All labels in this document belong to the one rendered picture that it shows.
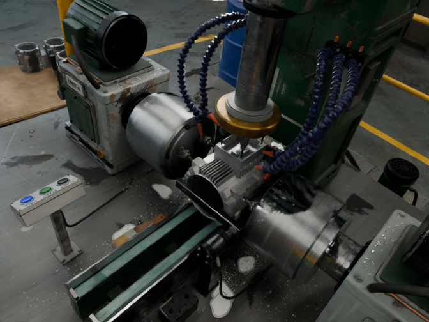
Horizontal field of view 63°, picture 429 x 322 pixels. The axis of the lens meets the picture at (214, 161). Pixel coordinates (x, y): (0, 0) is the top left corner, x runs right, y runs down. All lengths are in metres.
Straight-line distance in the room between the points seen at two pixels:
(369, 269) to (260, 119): 0.43
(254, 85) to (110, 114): 0.55
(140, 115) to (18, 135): 0.69
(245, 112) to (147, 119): 0.35
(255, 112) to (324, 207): 0.29
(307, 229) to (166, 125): 0.51
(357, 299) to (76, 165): 1.09
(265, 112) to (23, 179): 0.94
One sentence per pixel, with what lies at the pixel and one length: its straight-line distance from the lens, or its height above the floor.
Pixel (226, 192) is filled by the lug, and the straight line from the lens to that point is 0.97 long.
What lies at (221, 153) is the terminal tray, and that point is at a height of 1.13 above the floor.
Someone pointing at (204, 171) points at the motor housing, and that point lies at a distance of 0.99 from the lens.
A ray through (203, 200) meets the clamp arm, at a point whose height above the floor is 1.03.
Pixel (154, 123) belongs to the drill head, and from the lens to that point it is 1.11.
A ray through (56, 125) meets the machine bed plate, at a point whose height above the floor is 0.80.
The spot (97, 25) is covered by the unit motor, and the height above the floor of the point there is 1.33.
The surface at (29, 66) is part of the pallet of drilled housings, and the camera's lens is 3.45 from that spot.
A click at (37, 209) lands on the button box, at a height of 1.06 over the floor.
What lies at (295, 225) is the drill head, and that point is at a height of 1.13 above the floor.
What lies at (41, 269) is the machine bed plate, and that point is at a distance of 1.21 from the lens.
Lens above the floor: 1.80
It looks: 42 degrees down
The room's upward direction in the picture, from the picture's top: 8 degrees clockwise
